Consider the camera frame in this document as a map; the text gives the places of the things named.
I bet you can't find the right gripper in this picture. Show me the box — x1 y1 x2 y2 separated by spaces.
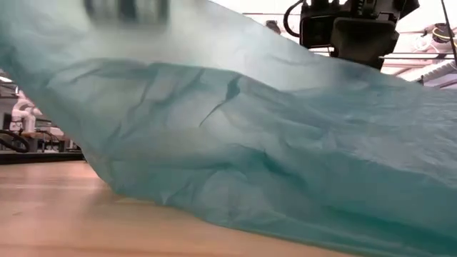
301 0 421 71

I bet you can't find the teal bag stack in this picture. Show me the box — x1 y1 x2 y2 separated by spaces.
0 0 457 257

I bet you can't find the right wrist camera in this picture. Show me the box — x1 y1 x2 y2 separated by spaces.
300 16 335 49

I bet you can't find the black ceiling cable reel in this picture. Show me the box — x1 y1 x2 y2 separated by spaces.
430 23 456 44

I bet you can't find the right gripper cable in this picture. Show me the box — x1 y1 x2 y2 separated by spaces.
283 0 304 39

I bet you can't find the black looped cable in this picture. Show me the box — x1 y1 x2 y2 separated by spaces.
0 128 31 153

